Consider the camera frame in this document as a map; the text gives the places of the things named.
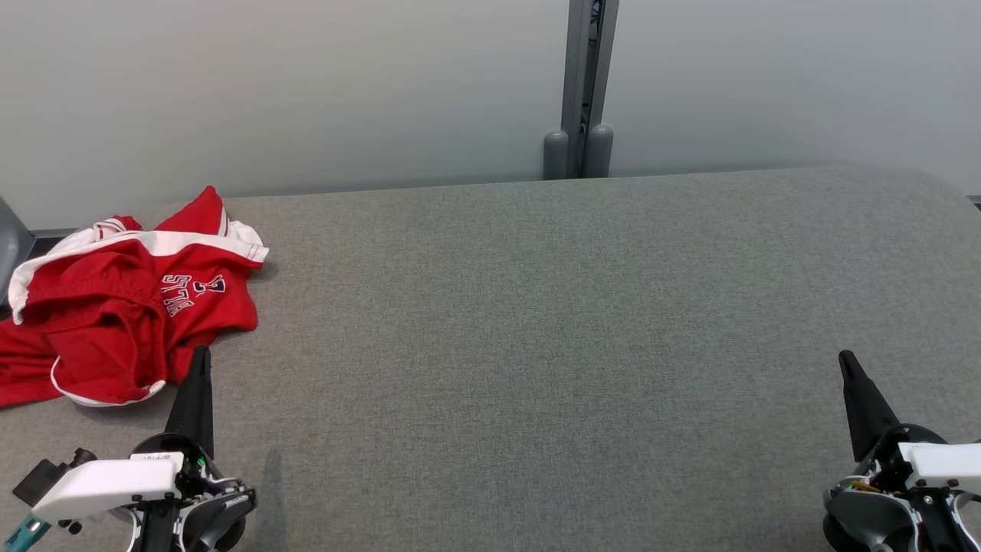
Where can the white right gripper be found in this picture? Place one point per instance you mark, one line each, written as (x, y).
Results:
(943, 464)

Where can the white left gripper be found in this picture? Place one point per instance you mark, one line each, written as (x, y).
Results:
(107, 483)

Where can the red t-shirt with white sleeves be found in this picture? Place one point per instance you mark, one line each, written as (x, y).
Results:
(203, 215)

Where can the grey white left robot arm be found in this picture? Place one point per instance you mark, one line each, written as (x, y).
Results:
(222, 514)

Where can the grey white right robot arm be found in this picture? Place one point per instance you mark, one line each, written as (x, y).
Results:
(874, 514)

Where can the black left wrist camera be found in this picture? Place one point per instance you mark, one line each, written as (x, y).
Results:
(46, 477)

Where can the teal left camera connector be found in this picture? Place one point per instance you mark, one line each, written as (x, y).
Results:
(27, 533)

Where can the grey cylindrical post foot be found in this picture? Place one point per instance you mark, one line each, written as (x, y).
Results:
(600, 153)
(556, 157)

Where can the grey metal partition post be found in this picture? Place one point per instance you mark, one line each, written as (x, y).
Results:
(588, 69)

